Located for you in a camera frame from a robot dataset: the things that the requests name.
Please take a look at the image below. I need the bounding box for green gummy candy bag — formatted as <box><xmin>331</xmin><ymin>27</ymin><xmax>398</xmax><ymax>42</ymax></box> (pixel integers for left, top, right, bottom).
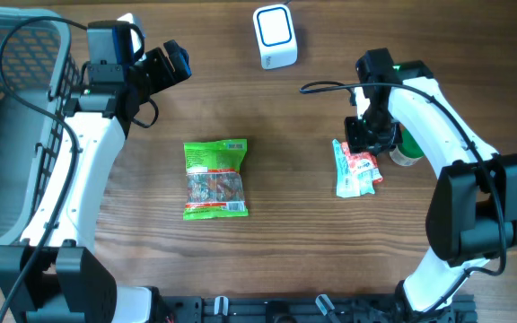
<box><xmin>183</xmin><ymin>139</ymin><xmax>249</xmax><ymax>221</ymax></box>

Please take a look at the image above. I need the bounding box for green lid spice jar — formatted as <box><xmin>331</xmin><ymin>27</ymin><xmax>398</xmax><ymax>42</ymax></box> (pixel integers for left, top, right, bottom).
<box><xmin>390</xmin><ymin>128</ymin><xmax>425</xmax><ymax>167</ymax></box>

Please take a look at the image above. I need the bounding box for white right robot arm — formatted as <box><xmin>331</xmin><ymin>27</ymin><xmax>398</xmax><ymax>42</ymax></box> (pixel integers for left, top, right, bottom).
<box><xmin>345</xmin><ymin>48</ymin><xmax>517</xmax><ymax>322</ymax></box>

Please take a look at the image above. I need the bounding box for teal snack packet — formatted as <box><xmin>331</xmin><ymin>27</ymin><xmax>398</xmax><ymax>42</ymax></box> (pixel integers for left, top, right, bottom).
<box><xmin>332</xmin><ymin>139</ymin><xmax>375</xmax><ymax>198</ymax></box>

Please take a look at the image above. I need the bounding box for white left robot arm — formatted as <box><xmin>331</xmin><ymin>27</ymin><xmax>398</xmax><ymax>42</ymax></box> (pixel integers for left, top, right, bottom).
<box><xmin>0</xmin><ymin>20</ymin><xmax>191</xmax><ymax>322</ymax></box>

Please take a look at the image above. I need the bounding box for white barcode scanner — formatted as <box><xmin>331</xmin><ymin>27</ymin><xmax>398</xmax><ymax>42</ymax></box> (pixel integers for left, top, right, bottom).
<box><xmin>253</xmin><ymin>4</ymin><xmax>298</xmax><ymax>70</ymax></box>

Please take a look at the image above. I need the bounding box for grey plastic shopping basket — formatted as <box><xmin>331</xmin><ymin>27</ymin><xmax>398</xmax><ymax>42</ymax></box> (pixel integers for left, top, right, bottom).
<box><xmin>0</xmin><ymin>7</ymin><xmax>80</xmax><ymax>245</ymax></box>

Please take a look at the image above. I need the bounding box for red tissue pack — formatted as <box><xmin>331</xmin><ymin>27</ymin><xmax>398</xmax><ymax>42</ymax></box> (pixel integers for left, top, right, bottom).
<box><xmin>340</xmin><ymin>142</ymin><xmax>383</xmax><ymax>184</ymax></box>

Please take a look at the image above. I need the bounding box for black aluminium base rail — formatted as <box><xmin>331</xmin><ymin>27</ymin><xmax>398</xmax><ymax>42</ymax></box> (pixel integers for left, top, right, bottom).
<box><xmin>163</xmin><ymin>294</ymin><xmax>478</xmax><ymax>323</ymax></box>

